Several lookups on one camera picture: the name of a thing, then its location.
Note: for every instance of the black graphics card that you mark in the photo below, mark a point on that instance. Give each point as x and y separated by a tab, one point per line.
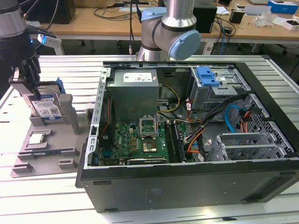
147	160

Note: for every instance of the thin metal locking lever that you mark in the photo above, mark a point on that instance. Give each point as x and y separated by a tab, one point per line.
158	126

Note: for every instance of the blue cardboard box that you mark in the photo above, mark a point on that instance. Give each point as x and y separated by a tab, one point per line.
282	7

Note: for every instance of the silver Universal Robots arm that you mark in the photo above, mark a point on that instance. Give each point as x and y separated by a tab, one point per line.
177	14

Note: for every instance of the blue plastic drive latch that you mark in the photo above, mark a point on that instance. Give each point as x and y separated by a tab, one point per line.
206	78

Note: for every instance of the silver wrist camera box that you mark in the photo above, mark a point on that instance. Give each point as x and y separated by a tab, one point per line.
52	40

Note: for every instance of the green motherboard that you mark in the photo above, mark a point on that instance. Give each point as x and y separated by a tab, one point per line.
126	140

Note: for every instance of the hard disk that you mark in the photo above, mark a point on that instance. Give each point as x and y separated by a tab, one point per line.
46	105

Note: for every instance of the small black box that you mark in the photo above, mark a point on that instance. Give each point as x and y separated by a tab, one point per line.
236	16

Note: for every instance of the black RAM slot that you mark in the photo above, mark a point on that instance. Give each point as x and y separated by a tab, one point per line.
170	142
180	144

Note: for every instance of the black open PC case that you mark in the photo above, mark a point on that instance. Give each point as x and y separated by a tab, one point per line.
187	191

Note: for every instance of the CPU socket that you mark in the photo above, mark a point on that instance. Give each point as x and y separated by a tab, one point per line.
149	146

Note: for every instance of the white open box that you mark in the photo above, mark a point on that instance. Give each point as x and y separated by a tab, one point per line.
292	25

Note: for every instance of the long wooden desk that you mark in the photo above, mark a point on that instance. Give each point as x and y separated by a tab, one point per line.
93	25

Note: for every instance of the grey metal drive cage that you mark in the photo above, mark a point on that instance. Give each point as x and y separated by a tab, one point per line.
210	98

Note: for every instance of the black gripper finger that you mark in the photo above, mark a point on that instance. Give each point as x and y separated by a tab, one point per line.
35	70
25	70

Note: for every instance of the grey metal disk bay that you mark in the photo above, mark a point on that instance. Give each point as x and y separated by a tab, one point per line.
245	149

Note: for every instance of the grey power supply unit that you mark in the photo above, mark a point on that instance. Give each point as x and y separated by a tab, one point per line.
133	93

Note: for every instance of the silver CPU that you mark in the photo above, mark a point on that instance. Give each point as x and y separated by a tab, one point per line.
36	138

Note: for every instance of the black power adapter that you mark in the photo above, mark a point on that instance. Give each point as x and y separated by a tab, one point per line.
227	30

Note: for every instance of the large black box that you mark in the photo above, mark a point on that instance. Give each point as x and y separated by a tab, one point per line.
66	11

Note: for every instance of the flat grey box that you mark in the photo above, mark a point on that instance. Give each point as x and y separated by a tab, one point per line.
257	9

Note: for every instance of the grey parts rack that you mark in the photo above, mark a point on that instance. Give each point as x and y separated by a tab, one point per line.
60	140

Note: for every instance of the white label sticker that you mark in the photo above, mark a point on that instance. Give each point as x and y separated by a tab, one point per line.
209	48

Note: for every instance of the clear plastic bag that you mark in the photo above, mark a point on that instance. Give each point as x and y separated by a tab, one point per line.
264	18

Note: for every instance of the black speaker box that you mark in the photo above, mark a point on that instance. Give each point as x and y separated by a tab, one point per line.
206	18

